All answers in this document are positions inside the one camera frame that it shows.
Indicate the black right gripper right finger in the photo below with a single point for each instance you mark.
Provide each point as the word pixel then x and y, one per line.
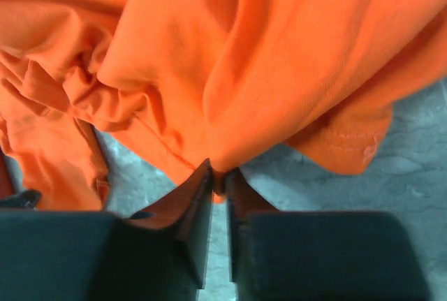
pixel 317 255

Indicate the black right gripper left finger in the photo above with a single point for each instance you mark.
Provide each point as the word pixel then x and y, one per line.
pixel 158 253

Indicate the orange t shirt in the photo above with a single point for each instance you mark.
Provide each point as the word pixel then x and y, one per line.
pixel 181 81

